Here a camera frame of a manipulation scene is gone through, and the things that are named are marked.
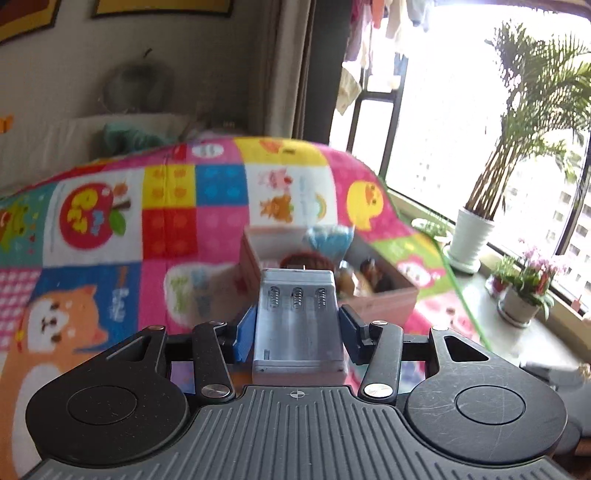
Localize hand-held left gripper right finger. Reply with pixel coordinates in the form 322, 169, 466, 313
339, 305, 491, 403

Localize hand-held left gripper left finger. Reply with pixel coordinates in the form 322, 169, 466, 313
107, 305, 258, 403

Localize pink cardboard box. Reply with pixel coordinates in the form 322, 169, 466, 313
239, 224, 420, 319

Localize yellow bun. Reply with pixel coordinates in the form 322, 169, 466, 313
339, 270, 372, 298

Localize grey battery case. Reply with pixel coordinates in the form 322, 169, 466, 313
252, 268, 349, 384

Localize crochet doll brown hat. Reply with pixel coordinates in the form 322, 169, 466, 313
278, 251, 335, 272

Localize blue white snack pouch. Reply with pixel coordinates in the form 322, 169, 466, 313
302, 225, 356, 261

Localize small green plant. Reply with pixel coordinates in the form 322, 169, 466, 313
411, 215, 455, 252

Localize palm plant in white pot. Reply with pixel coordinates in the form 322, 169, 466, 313
445, 21, 591, 275

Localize small plant in red pot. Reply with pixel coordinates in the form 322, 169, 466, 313
485, 254, 518, 296

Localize pink flowering potted plant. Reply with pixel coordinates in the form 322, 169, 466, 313
498, 237, 573, 328

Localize colourful printed play mat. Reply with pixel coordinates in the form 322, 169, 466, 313
0, 136, 490, 480

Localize stone window sill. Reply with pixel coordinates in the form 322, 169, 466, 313
455, 268, 591, 379

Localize teal cloth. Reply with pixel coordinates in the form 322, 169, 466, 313
102, 122, 162, 153

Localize pale yellow hanging cloth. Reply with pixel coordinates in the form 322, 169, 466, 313
335, 65, 363, 116

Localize beige curtain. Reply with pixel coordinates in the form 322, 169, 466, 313
265, 0, 352, 148

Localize grey neck pillow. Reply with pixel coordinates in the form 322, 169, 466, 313
102, 60, 178, 114

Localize hanging laundry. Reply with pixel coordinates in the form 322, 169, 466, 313
344, 0, 435, 88

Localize black window frame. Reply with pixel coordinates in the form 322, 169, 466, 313
348, 88, 407, 185

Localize yellow picture frame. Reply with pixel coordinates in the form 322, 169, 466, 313
90, 0, 234, 19

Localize red picture frame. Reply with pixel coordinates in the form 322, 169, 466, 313
0, 0, 63, 44

